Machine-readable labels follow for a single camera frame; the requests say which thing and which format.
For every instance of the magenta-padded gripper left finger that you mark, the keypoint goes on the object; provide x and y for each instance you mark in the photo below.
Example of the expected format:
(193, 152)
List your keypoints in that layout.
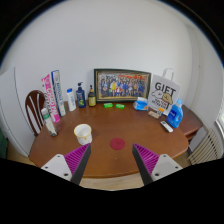
(71, 163)

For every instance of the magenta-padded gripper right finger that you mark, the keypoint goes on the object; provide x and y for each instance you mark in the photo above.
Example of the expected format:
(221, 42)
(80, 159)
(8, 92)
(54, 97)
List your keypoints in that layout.
(151, 163)

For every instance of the clear water bottle green label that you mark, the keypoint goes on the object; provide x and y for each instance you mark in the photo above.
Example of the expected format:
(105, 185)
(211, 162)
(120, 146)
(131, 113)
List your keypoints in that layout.
(49, 121)

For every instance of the white cup yellow rim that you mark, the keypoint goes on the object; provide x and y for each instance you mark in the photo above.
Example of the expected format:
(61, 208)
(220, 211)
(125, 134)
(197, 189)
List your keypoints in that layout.
(83, 133)

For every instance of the flat round red coaster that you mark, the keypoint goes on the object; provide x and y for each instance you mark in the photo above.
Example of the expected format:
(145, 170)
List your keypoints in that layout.
(117, 143)

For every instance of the white remote control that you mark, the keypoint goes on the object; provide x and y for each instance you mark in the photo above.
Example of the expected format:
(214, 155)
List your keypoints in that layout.
(166, 126)

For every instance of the small beige packet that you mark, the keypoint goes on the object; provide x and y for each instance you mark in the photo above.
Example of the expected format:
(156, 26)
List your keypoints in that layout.
(154, 114)

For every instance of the small orange-capped bottle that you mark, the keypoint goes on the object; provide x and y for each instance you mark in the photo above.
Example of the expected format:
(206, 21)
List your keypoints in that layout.
(161, 111)

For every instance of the blue detergent bottle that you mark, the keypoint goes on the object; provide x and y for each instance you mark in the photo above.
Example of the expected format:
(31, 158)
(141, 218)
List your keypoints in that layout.
(175, 115)

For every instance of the white radiator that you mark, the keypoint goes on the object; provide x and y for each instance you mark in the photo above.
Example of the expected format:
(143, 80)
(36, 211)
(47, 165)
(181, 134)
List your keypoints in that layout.
(206, 148)

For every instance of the blue and white tissue pack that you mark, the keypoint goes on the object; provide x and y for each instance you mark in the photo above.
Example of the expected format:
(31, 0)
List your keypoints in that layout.
(140, 104)

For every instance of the white bottle blue cap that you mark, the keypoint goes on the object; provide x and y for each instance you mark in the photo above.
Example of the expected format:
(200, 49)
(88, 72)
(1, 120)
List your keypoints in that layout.
(71, 100)

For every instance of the small green packet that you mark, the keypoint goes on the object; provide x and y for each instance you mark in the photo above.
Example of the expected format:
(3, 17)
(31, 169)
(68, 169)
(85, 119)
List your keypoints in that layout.
(120, 106)
(108, 105)

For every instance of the dark blue pump bottle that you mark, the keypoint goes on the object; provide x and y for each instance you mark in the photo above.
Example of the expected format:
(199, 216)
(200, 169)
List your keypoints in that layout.
(80, 97)

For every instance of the pink and white tube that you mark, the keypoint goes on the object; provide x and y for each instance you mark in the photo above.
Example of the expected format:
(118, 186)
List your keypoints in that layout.
(50, 100)

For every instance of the amber pump bottle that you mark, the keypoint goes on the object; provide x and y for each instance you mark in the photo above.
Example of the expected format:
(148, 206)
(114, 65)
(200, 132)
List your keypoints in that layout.
(92, 99)

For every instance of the white paper gift bag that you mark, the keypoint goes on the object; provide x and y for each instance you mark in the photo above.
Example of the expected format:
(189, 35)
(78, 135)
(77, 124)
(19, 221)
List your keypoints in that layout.
(163, 93)

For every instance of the green storage box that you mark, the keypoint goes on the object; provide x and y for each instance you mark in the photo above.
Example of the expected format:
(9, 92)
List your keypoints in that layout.
(2, 143)

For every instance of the dark wooden chair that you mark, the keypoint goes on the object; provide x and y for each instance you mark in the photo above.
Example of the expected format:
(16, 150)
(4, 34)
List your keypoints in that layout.
(35, 100)

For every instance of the framed group photo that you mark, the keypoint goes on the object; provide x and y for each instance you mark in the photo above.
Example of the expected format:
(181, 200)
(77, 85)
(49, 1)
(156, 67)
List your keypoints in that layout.
(122, 85)

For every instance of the window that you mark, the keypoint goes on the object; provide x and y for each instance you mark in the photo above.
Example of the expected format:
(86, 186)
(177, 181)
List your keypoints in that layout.
(220, 113)

